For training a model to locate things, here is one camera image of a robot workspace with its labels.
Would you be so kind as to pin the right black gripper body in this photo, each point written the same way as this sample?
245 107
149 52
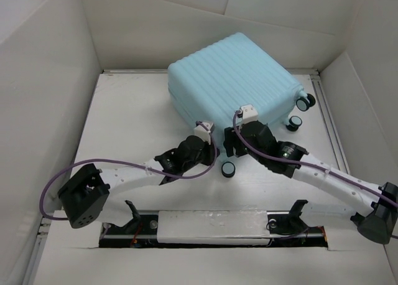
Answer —
241 147

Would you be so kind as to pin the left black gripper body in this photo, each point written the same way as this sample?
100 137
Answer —
204 156

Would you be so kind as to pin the light blue hardshell suitcase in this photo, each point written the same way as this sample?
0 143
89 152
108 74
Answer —
214 82

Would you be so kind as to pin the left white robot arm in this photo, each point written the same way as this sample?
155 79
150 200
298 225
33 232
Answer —
93 194

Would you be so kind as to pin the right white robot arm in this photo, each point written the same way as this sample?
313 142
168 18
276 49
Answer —
372 208

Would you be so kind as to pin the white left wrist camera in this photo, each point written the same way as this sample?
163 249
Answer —
203 130

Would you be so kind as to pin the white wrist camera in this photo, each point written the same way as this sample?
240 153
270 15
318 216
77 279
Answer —
203 130
247 114

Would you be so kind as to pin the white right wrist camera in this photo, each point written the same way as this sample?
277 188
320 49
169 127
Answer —
247 114

